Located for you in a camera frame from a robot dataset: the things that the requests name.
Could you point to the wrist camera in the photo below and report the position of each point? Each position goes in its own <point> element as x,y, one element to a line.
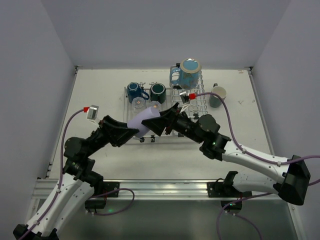
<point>92,114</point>
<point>185,101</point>

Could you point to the light blue ceramic mug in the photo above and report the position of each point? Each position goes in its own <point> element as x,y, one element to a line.
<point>186,75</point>

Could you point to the clear glass back left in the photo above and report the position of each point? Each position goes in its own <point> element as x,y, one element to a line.
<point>138,103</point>

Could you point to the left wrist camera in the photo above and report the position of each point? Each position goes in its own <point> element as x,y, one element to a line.
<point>92,114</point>

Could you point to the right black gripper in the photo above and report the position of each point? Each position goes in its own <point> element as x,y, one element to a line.
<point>173,119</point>

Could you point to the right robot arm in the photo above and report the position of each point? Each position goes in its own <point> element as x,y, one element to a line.
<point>287,178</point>

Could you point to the clear glass back right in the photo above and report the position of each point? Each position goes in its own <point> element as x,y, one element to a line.
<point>156,105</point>

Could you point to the clear glass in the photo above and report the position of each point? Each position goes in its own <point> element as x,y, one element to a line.
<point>156,105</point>
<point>138,103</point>

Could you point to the aluminium frame rail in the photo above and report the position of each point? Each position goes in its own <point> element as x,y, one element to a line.
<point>147,189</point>

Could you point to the dark green mug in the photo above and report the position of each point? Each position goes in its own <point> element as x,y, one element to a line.
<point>158,93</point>

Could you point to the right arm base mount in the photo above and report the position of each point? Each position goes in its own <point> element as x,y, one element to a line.
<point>217,189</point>

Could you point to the dark blue mug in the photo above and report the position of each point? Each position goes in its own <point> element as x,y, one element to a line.
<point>134,90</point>

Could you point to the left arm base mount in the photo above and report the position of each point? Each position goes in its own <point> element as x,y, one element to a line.
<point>94,204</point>

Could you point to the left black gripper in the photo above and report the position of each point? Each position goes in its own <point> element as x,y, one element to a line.
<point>105,130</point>

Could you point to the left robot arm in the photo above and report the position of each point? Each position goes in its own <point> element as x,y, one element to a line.
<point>77,181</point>

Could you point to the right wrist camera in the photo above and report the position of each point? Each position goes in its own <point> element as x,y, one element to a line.
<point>185,101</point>

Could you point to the grey blue mug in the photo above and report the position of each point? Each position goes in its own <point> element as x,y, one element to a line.
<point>219,94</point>

